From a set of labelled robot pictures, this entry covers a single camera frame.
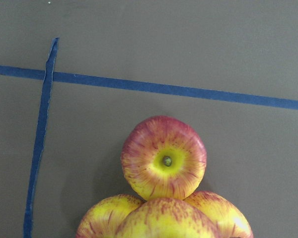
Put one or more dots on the red yellow apple back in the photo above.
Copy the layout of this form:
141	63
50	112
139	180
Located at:
230	221

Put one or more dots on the red yellow apple front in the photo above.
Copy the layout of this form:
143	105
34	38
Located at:
163	157

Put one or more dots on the red yellow carried apple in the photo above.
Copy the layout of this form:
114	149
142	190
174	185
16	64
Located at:
167	218

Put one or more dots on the red yellow apple left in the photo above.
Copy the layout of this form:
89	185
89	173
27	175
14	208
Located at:
103	218

